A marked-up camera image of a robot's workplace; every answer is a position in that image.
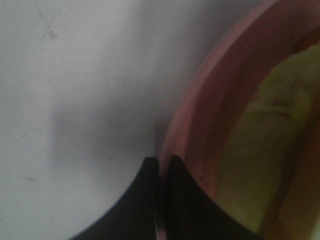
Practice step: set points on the white bread sandwich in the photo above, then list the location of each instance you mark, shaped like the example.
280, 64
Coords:
255, 161

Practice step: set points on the pink round plate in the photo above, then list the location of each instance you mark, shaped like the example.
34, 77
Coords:
224, 84

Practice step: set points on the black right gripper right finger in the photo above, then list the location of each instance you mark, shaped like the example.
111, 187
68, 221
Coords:
189, 214

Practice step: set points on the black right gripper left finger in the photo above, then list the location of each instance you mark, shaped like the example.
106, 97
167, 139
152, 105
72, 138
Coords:
133, 215

